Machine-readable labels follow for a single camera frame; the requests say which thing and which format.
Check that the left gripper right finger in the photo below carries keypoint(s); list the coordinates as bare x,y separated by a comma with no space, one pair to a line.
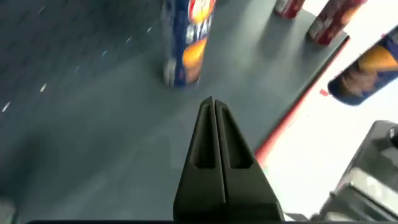
248,193

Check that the black shop shelf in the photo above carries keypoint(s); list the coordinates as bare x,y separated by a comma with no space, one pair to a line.
93,130

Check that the red snack can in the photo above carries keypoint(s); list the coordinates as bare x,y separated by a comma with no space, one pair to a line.
332,21
289,7

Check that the blue snack can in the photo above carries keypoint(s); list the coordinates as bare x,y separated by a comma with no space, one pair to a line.
189,43
370,74

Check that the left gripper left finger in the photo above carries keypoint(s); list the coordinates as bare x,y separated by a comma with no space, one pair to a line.
200,189

